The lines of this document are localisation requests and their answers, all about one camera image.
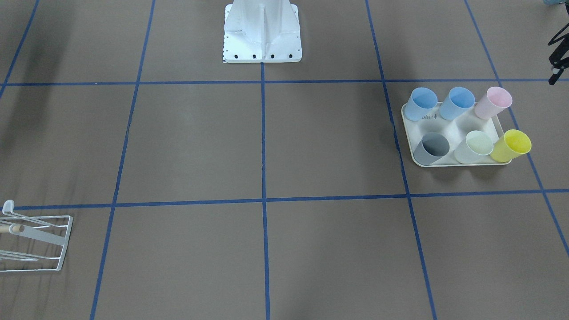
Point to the grey plastic cup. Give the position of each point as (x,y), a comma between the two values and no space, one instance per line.
(432,147)

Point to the white wire cup rack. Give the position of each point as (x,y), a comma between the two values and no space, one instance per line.
(41,247)

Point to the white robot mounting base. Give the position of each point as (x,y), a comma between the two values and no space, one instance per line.
(261,31)

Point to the pink plastic cup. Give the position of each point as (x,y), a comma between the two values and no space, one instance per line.
(495,100)

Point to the light blue cup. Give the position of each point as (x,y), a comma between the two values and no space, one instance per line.
(420,102)
(458,101)

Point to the light blue cup outer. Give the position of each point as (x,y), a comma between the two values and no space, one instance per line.
(420,102)

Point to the pale green plastic cup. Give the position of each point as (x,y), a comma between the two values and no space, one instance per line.
(474,146)

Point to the light blue cup inner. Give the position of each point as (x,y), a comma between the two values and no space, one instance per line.
(458,101)

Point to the yellow plastic cup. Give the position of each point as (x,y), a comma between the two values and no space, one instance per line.
(512,144)

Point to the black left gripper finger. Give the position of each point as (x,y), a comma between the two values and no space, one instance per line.
(559,62)

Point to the cream plastic tray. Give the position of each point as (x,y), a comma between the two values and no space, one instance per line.
(454,131)

